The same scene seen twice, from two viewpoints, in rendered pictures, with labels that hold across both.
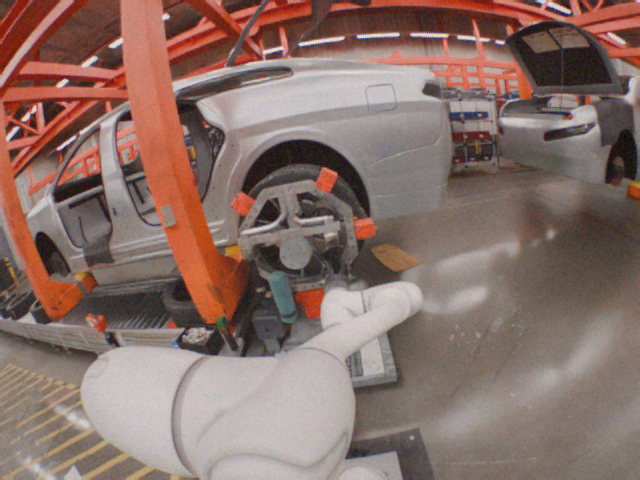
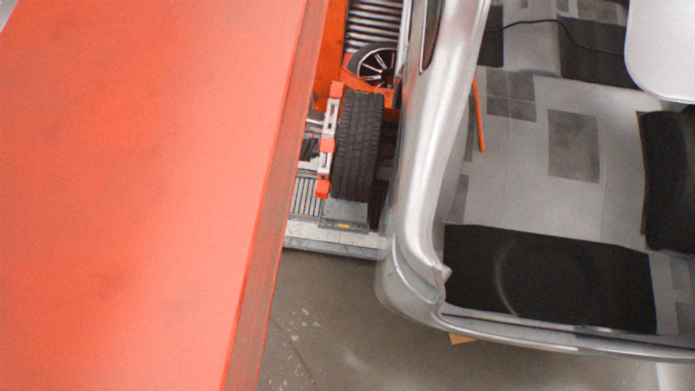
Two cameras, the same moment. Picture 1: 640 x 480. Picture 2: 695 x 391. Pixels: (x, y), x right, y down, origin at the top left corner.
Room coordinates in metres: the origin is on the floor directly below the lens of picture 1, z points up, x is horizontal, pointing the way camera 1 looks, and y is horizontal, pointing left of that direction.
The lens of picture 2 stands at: (1.10, -1.59, 3.59)
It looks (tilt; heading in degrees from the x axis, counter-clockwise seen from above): 64 degrees down; 82
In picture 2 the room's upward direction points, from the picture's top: 10 degrees clockwise
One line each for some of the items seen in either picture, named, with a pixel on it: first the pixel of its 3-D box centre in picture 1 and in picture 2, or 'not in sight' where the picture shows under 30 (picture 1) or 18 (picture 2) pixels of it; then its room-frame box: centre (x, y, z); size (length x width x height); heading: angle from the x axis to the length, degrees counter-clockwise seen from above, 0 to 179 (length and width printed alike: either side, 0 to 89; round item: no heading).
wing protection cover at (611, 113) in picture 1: (612, 120); not in sight; (1.33, -2.97, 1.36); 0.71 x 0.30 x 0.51; 84
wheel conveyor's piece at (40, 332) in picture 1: (60, 317); not in sight; (1.89, 3.55, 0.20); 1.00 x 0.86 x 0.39; 84
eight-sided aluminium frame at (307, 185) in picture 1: (298, 239); (328, 142); (1.18, 0.10, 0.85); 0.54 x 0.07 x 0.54; 84
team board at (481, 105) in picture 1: (475, 130); not in sight; (5.76, -4.36, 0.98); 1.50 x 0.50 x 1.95; 88
